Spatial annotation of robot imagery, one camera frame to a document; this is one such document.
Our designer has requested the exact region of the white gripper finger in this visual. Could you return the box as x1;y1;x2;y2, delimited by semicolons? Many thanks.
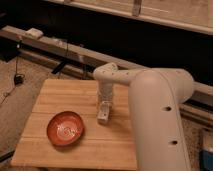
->
97;102;102;112
108;102;113;113

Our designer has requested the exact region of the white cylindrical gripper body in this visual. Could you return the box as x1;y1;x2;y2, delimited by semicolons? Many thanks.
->
98;82;113;102

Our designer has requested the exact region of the white plastic bottle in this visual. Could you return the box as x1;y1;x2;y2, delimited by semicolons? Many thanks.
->
97;101;110;124

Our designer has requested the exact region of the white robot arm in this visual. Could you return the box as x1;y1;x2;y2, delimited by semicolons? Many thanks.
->
93;63;194;171

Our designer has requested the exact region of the orange ceramic bowl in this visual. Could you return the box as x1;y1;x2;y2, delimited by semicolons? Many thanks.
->
46;111;84;146

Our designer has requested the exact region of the long wooden beam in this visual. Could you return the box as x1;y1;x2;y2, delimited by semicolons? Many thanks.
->
0;26;213;107

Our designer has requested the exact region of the small white box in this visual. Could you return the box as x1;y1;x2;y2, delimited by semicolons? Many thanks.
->
25;28;43;39

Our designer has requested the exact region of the blue and white box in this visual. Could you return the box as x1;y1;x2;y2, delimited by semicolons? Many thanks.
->
199;129;213;171

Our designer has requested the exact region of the black cable with plug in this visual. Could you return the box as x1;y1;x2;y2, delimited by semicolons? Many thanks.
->
0;35;25;105

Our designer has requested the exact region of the wooden rail post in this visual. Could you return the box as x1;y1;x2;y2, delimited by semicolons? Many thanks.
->
132;0;142;16

